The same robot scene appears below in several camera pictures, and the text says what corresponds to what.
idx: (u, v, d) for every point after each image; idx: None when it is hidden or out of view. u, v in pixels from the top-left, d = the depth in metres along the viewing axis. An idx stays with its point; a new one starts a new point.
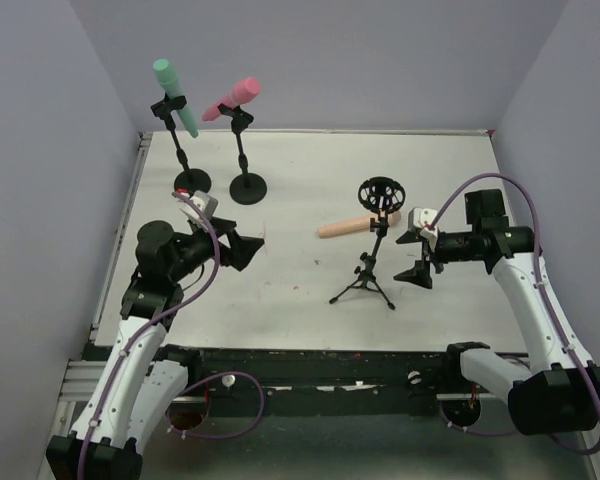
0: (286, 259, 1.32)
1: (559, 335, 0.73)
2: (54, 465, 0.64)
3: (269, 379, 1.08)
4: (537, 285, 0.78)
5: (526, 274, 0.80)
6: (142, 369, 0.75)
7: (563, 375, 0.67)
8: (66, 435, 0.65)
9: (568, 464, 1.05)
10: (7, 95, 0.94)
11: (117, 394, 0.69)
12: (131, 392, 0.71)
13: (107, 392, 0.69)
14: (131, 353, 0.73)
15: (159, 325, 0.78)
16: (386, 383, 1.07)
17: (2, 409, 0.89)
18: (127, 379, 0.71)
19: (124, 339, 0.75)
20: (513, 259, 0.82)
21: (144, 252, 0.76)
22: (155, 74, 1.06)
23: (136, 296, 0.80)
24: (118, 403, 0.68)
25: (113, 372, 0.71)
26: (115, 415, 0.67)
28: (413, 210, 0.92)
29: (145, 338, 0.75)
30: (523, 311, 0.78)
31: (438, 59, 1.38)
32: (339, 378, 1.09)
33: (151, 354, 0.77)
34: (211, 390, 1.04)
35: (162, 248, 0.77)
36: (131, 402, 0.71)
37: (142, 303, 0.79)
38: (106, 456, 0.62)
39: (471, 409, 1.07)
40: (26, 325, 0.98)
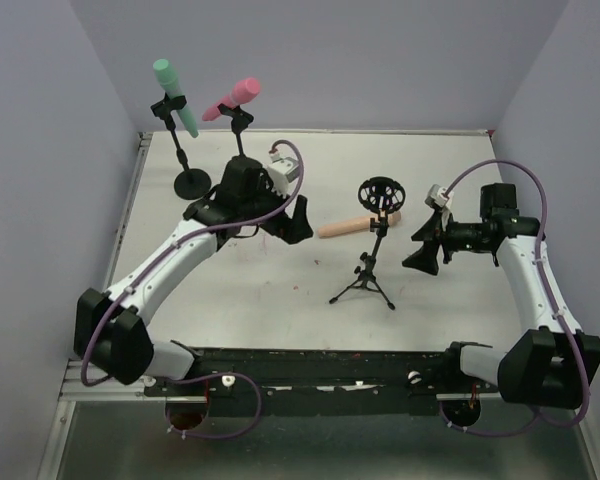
0: (286, 259, 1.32)
1: (550, 302, 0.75)
2: (80, 317, 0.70)
3: (269, 379, 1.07)
4: (536, 261, 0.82)
5: (526, 251, 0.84)
6: (183, 268, 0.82)
7: (552, 338, 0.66)
8: (101, 292, 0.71)
9: (568, 464, 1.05)
10: (6, 95, 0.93)
11: (156, 275, 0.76)
12: (167, 282, 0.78)
13: (149, 271, 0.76)
14: (181, 247, 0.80)
15: (213, 238, 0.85)
16: (386, 383, 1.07)
17: (2, 409, 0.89)
18: (169, 267, 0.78)
19: (180, 234, 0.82)
20: (515, 239, 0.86)
21: (235, 168, 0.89)
22: (155, 74, 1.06)
23: (201, 207, 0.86)
24: (154, 283, 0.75)
25: (161, 257, 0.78)
26: (149, 291, 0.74)
28: (432, 185, 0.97)
29: (198, 240, 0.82)
30: (521, 281, 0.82)
31: (438, 59, 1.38)
32: (339, 379, 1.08)
33: (196, 258, 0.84)
34: (211, 390, 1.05)
35: (249, 171, 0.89)
36: (164, 289, 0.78)
37: (205, 213, 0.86)
38: (127, 322, 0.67)
39: (471, 409, 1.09)
40: (27, 324, 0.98)
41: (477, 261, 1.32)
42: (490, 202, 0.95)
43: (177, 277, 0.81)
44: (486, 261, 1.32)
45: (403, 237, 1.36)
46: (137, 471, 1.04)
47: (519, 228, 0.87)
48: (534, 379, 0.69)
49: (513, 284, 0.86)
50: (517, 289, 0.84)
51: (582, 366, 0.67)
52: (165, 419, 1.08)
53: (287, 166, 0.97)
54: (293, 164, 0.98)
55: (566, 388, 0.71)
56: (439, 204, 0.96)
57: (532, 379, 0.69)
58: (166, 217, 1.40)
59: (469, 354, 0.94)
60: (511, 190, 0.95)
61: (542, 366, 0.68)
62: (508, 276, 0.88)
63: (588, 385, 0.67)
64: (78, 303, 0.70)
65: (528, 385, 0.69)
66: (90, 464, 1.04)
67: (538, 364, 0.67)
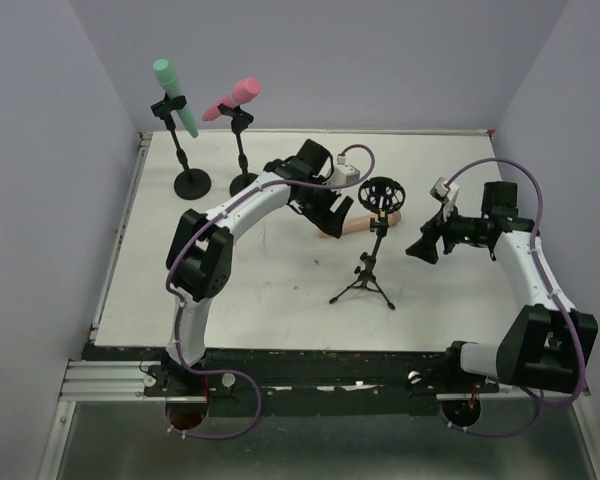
0: (286, 258, 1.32)
1: (545, 284, 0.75)
2: (179, 233, 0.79)
3: (269, 379, 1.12)
4: (531, 251, 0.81)
5: (521, 243, 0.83)
6: (262, 209, 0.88)
7: (547, 314, 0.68)
8: (199, 213, 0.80)
9: (568, 464, 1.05)
10: (6, 95, 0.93)
11: (244, 209, 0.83)
12: (251, 217, 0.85)
13: (238, 204, 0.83)
14: (264, 191, 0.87)
15: (287, 192, 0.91)
16: (386, 383, 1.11)
17: (1, 409, 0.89)
18: (253, 205, 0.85)
19: (263, 180, 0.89)
20: (509, 233, 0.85)
21: (313, 146, 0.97)
22: (155, 74, 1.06)
23: (279, 166, 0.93)
24: (242, 215, 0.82)
25: (247, 194, 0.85)
26: (238, 221, 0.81)
28: (438, 178, 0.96)
29: (278, 188, 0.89)
30: (517, 267, 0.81)
31: (437, 59, 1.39)
32: (339, 378, 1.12)
33: (271, 205, 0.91)
34: (211, 390, 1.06)
35: (323, 151, 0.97)
36: (246, 224, 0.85)
37: (283, 168, 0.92)
38: (220, 240, 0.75)
39: (470, 409, 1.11)
40: (27, 325, 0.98)
41: (478, 260, 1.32)
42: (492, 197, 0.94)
43: (257, 217, 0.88)
44: (486, 260, 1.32)
45: (402, 238, 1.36)
46: (138, 471, 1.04)
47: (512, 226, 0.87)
48: (530, 356, 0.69)
49: (509, 273, 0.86)
50: (513, 276, 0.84)
51: (577, 342, 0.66)
52: (165, 420, 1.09)
53: (349, 169, 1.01)
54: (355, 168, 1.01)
55: (565, 370, 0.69)
56: (441, 195, 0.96)
57: (528, 356, 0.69)
58: (165, 217, 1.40)
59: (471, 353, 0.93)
60: (512, 186, 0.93)
61: (538, 342, 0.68)
62: (504, 266, 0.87)
63: (583, 362, 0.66)
64: (180, 218, 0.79)
65: (523, 364, 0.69)
66: (91, 463, 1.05)
67: (534, 339, 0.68)
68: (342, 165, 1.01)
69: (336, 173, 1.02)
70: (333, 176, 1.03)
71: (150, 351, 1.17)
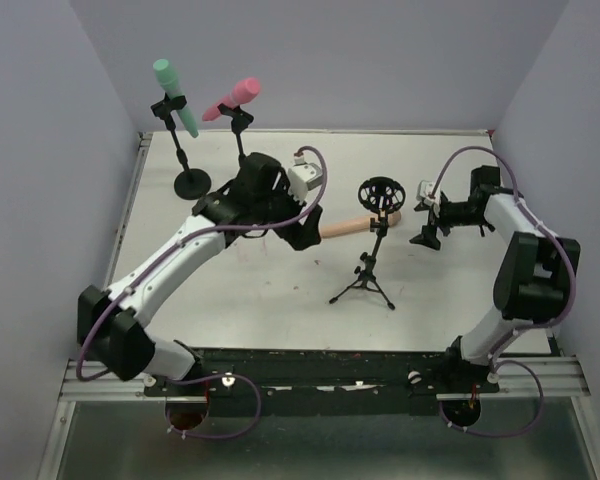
0: (286, 258, 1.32)
1: (530, 221, 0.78)
2: (81, 316, 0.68)
3: (268, 379, 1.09)
4: (517, 203, 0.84)
5: (507, 200, 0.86)
6: (189, 267, 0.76)
7: (534, 237, 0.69)
8: (102, 290, 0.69)
9: (568, 464, 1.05)
10: (6, 95, 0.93)
11: (158, 275, 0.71)
12: (171, 281, 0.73)
13: (151, 270, 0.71)
14: (186, 246, 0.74)
15: (221, 236, 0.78)
16: (386, 383, 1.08)
17: (1, 409, 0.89)
18: (172, 268, 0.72)
19: (187, 230, 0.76)
20: (494, 197, 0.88)
21: (253, 165, 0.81)
22: (155, 74, 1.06)
23: (211, 202, 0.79)
24: (156, 283, 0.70)
25: (161, 258, 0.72)
26: (148, 293, 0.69)
28: (420, 184, 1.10)
29: (204, 238, 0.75)
30: (505, 218, 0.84)
31: (437, 59, 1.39)
32: (339, 378, 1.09)
33: (203, 256, 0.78)
34: (211, 390, 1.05)
35: (266, 170, 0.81)
36: (168, 288, 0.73)
37: (214, 209, 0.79)
38: (124, 325, 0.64)
39: (471, 409, 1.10)
40: (27, 324, 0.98)
41: (478, 260, 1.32)
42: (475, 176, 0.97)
43: (183, 276, 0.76)
44: (486, 260, 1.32)
45: (403, 238, 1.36)
46: (137, 471, 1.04)
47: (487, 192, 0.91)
48: (524, 279, 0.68)
49: (500, 230, 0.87)
50: (503, 229, 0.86)
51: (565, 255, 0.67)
52: (165, 420, 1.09)
53: (309, 172, 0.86)
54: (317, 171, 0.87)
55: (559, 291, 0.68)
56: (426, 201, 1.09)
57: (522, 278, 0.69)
58: (165, 217, 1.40)
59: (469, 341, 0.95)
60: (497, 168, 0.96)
61: (530, 262, 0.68)
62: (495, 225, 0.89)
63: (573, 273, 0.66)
64: (79, 298, 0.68)
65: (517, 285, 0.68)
66: (91, 463, 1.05)
67: (526, 259, 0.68)
68: (298, 171, 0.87)
69: (296, 181, 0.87)
70: (292, 183, 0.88)
71: None
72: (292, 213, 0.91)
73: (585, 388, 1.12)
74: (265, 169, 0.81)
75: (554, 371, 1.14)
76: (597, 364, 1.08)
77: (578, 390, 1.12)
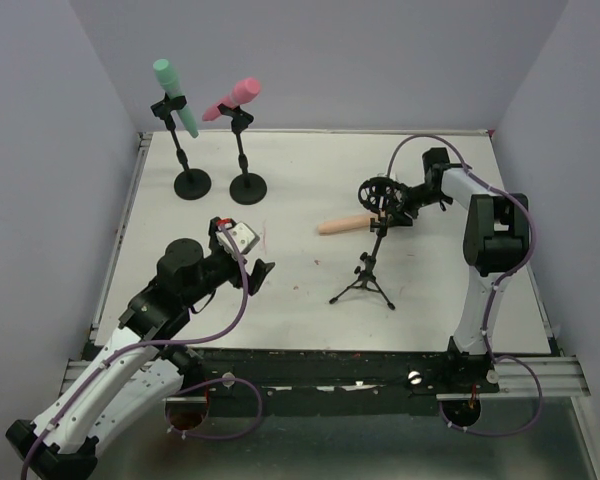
0: (286, 258, 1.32)
1: (482, 185, 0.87)
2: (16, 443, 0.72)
3: (269, 379, 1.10)
4: (468, 173, 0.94)
5: (459, 173, 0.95)
6: (119, 385, 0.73)
7: (488, 197, 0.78)
8: (28, 425, 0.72)
9: (568, 464, 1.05)
10: (7, 95, 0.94)
11: (81, 405, 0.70)
12: (98, 407, 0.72)
13: (74, 401, 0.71)
14: (110, 366, 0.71)
15: (151, 347, 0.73)
16: (386, 383, 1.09)
17: (0, 409, 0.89)
18: (95, 395, 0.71)
19: (113, 347, 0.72)
20: (450, 170, 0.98)
21: (166, 266, 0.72)
22: (155, 74, 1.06)
23: (139, 307, 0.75)
24: (78, 414, 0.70)
25: (84, 385, 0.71)
26: (71, 426, 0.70)
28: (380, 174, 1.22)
29: (129, 357, 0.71)
30: (460, 187, 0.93)
31: (437, 58, 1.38)
32: (339, 378, 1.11)
33: (137, 368, 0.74)
34: (211, 390, 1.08)
35: (182, 270, 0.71)
36: (100, 409, 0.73)
37: (142, 317, 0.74)
38: (48, 464, 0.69)
39: (470, 409, 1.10)
40: (28, 325, 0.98)
41: None
42: (428, 158, 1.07)
43: (119, 390, 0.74)
44: None
45: (403, 238, 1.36)
46: (137, 470, 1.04)
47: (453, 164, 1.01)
48: (487, 234, 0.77)
49: (457, 198, 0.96)
50: (460, 197, 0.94)
51: (519, 205, 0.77)
52: (165, 420, 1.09)
53: (241, 239, 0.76)
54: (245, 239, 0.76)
55: (516, 239, 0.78)
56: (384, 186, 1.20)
57: (486, 232, 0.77)
58: (164, 217, 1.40)
59: (461, 329, 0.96)
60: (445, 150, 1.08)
61: (489, 218, 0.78)
62: (451, 195, 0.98)
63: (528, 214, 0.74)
64: (10, 429, 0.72)
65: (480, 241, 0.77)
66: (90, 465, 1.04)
67: (486, 216, 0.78)
68: (228, 238, 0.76)
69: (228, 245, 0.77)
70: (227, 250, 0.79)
71: None
72: (235, 271, 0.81)
73: (585, 388, 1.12)
74: (181, 271, 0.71)
75: (555, 371, 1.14)
76: (597, 365, 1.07)
77: (578, 390, 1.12)
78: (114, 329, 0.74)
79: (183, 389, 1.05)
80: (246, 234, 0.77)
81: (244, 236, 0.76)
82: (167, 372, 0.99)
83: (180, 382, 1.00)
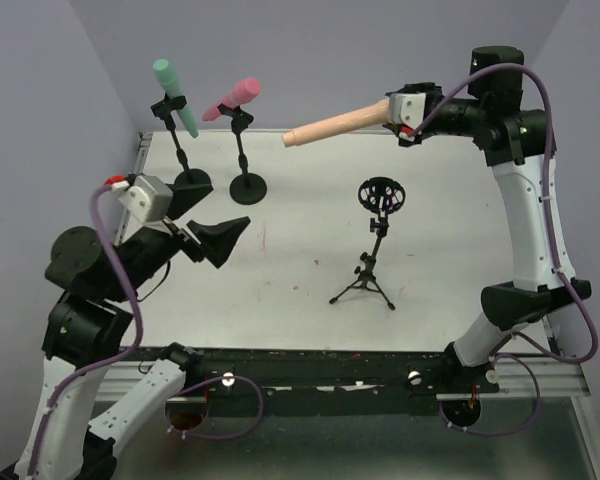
0: (286, 258, 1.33)
1: (551, 256, 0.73)
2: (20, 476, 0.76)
3: (270, 379, 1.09)
4: (543, 200, 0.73)
5: (534, 185, 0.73)
6: (80, 414, 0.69)
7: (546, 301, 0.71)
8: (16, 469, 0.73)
9: (567, 464, 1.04)
10: (5, 92, 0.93)
11: (49, 450, 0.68)
12: (69, 442, 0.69)
13: (39, 447, 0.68)
14: (57, 407, 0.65)
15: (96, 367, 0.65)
16: (386, 383, 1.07)
17: None
18: (59, 437, 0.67)
19: (51, 384, 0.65)
20: (523, 167, 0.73)
21: (62, 274, 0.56)
22: (155, 74, 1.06)
23: (59, 329, 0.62)
24: (51, 457, 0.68)
25: (41, 432, 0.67)
26: (50, 468, 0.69)
28: (394, 99, 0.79)
29: (74, 390, 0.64)
30: (522, 223, 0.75)
31: (437, 58, 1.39)
32: (339, 378, 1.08)
33: (90, 391, 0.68)
34: (211, 390, 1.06)
35: (80, 274, 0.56)
36: (74, 440, 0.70)
37: (68, 338, 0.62)
38: None
39: (471, 409, 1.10)
40: (27, 323, 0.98)
41: (476, 260, 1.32)
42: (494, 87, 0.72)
43: (83, 413, 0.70)
44: (486, 260, 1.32)
45: (402, 238, 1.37)
46: (137, 471, 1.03)
47: (533, 121, 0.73)
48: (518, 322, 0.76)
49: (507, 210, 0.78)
50: (515, 227, 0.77)
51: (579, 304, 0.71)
52: (165, 420, 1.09)
53: (141, 201, 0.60)
54: (145, 200, 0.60)
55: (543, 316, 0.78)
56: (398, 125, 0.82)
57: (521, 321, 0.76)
58: None
59: (463, 344, 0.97)
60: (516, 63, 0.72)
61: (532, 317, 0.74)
62: (504, 197, 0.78)
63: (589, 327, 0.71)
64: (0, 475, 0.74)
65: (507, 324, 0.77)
66: None
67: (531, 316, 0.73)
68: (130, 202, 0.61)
69: (130, 203, 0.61)
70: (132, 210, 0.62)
71: (151, 352, 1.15)
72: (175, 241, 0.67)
73: (585, 388, 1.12)
74: (82, 277, 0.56)
75: (555, 371, 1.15)
76: (597, 364, 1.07)
77: (578, 390, 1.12)
78: (44, 358, 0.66)
79: (183, 389, 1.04)
80: (156, 188, 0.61)
81: (143, 197, 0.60)
82: (169, 371, 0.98)
83: (183, 378, 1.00)
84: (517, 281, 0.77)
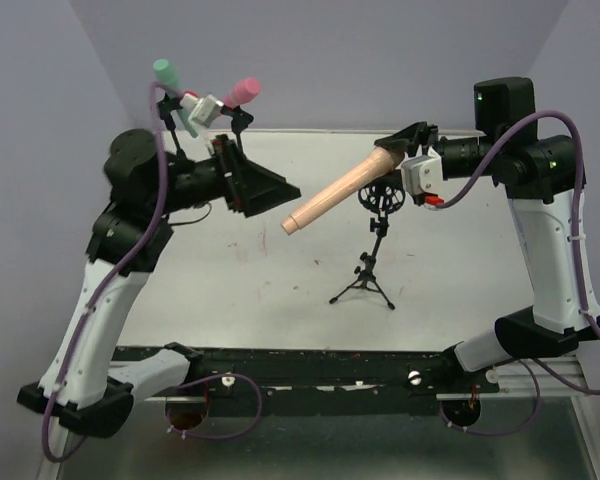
0: (286, 258, 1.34)
1: (579, 297, 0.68)
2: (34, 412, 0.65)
3: (268, 379, 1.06)
4: (571, 238, 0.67)
5: (563, 223, 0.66)
6: (116, 324, 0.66)
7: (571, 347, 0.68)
8: (36, 389, 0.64)
9: (567, 463, 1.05)
10: (4, 90, 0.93)
11: (82, 358, 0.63)
12: (102, 355, 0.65)
13: (71, 356, 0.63)
14: (96, 309, 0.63)
15: (138, 273, 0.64)
16: (386, 383, 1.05)
17: None
18: (93, 343, 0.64)
19: (91, 288, 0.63)
20: (552, 204, 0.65)
21: (117, 168, 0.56)
22: (154, 77, 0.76)
23: (103, 236, 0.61)
24: (83, 366, 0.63)
25: (77, 335, 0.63)
26: (79, 381, 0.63)
28: (410, 168, 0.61)
29: (115, 291, 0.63)
30: (549, 264, 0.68)
31: (437, 58, 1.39)
32: (339, 378, 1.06)
33: (127, 303, 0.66)
34: (211, 390, 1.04)
35: (137, 167, 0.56)
36: (104, 358, 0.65)
37: (112, 243, 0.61)
38: (72, 421, 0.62)
39: (470, 409, 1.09)
40: (29, 322, 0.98)
41: (476, 260, 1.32)
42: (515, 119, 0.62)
43: (117, 330, 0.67)
44: (486, 260, 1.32)
45: (402, 238, 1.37)
46: (137, 470, 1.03)
47: (561, 151, 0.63)
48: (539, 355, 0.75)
49: (527, 246, 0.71)
50: (539, 268, 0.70)
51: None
52: (165, 419, 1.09)
53: None
54: None
55: None
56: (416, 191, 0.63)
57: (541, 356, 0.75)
58: None
59: (466, 350, 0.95)
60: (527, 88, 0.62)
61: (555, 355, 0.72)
62: (526, 234, 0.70)
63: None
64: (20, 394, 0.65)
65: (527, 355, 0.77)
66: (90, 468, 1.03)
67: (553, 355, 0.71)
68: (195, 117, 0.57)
69: None
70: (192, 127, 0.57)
71: (150, 351, 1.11)
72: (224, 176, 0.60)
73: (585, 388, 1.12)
74: (137, 170, 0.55)
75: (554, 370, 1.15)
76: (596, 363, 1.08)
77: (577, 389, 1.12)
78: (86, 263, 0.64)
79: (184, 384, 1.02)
80: None
81: None
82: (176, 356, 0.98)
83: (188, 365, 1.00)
84: (537, 316, 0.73)
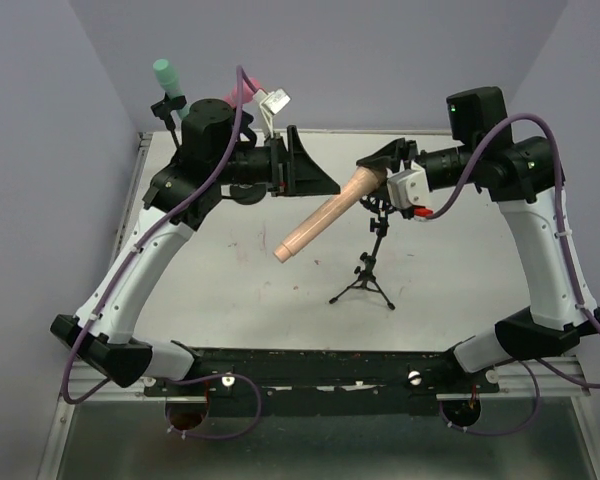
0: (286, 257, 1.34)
1: (574, 292, 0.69)
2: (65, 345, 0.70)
3: (267, 379, 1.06)
4: (558, 234, 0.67)
5: (549, 220, 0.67)
6: (157, 270, 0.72)
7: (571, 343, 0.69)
8: (72, 319, 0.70)
9: (567, 463, 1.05)
10: (4, 91, 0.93)
11: (122, 292, 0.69)
12: (138, 297, 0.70)
13: (111, 289, 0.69)
14: (144, 249, 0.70)
15: (184, 226, 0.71)
16: (386, 383, 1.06)
17: None
18: (135, 279, 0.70)
19: (143, 231, 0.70)
20: (535, 203, 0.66)
21: (192, 125, 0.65)
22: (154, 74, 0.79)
23: (163, 185, 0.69)
24: (121, 301, 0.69)
25: (121, 269, 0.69)
26: (115, 314, 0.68)
28: (397, 183, 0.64)
29: (163, 237, 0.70)
30: (540, 262, 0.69)
31: (437, 59, 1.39)
32: (339, 378, 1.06)
33: (170, 254, 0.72)
34: (211, 390, 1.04)
35: (210, 127, 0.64)
36: (139, 299, 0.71)
37: (169, 194, 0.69)
38: (99, 354, 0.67)
39: (470, 409, 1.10)
40: (28, 321, 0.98)
41: (475, 260, 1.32)
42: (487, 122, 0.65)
43: (153, 280, 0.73)
44: (485, 260, 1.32)
45: (402, 238, 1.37)
46: (137, 470, 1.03)
47: (538, 151, 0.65)
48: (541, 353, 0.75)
49: (519, 248, 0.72)
50: (532, 267, 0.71)
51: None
52: (165, 419, 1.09)
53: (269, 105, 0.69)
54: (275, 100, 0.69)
55: None
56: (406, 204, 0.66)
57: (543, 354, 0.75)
58: None
59: (465, 352, 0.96)
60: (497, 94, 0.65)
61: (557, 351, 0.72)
62: (515, 236, 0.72)
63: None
64: (54, 325, 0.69)
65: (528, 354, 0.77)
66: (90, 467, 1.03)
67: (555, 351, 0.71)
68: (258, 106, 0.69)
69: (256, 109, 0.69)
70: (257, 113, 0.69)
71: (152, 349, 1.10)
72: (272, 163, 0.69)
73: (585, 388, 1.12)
74: (212, 129, 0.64)
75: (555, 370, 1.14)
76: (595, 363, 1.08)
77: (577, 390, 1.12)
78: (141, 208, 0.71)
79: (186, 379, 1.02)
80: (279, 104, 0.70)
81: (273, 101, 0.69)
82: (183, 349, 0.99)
83: (191, 360, 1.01)
84: (536, 315, 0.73)
